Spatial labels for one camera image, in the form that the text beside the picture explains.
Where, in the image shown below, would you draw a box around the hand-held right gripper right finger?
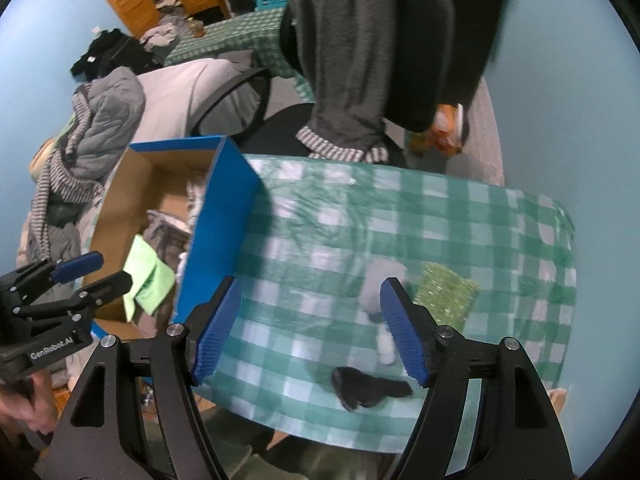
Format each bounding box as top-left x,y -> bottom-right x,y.
379,277 -> 576,480

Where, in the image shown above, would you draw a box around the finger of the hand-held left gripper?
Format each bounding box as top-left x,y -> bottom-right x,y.
15,270 -> 133,321
0,251 -> 105,306

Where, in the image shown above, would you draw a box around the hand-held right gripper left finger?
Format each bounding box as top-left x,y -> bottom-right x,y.
37,275 -> 243,480

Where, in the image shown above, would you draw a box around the neon green cloth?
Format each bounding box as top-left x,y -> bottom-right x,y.
121,234 -> 176,323

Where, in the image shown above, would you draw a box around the light gray sock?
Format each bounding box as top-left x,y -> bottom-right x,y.
360,260 -> 408,366

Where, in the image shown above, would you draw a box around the green patterned sock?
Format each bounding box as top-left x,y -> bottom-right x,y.
412,261 -> 481,326

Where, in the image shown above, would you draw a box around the black sock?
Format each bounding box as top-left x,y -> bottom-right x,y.
332,366 -> 413,411

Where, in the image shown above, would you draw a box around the gray sweatpants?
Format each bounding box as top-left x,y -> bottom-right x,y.
144,210 -> 193,266

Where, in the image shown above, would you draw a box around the blue cardboard box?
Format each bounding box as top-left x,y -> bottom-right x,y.
82,135 -> 261,341

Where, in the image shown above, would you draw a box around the person's left hand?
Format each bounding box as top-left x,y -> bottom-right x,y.
0,372 -> 57,433

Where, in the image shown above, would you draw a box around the striped gray scarf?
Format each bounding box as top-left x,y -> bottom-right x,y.
35,87 -> 106,261

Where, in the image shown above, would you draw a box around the pale green pillow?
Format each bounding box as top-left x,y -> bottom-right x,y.
30,110 -> 76,181

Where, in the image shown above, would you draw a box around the green checkered tablecloth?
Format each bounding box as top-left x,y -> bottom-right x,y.
192,152 -> 578,456

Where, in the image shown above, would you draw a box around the gray puffer jacket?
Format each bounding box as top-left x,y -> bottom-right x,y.
60,66 -> 146,226

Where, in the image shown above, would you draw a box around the person's olive pants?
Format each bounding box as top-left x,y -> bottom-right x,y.
200,405 -> 401,480

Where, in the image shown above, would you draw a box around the orange snack bag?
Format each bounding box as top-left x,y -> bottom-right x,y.
407,102 -> 471,157

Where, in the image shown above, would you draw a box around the black clothes pile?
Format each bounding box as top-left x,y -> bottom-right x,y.
71,29 -> 161,83

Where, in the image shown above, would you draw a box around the gray clothes pile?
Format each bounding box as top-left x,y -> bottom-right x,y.
140,15 -> 193,53

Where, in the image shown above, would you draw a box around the green checkered covered table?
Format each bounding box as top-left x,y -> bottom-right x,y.
164,7 -> 316,103

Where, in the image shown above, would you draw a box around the dark gray striped-cuff garment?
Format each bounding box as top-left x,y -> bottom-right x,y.
289,0 -> 401,163

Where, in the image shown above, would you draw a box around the black office chair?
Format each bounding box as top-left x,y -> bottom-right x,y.
190,0 -> 456,161

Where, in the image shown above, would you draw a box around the black hanging coat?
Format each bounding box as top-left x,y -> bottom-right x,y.
395,0 -> 511,143

